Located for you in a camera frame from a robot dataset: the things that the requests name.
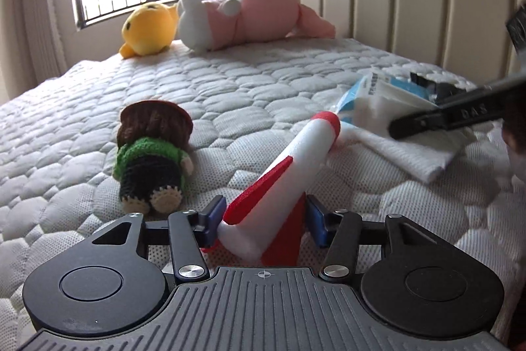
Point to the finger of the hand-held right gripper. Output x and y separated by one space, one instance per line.
452 114
435 86

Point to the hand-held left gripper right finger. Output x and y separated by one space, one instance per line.
317 223

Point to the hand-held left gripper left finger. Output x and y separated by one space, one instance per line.
213 223

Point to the blue white wipes packet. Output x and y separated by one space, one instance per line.
376 100

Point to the white red foam rocket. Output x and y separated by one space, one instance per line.
289 166

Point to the person's right hand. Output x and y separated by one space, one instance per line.
517 145

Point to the white folded cloth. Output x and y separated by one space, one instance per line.
411 158

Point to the beige padded headboard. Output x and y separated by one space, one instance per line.
427 2

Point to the crochet doll green sweater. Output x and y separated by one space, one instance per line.
148 158

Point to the white quilted mattress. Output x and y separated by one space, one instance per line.
246 88

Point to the pink white plush rabbit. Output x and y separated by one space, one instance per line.
254 12

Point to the yellow plush toy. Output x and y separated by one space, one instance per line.
150 26

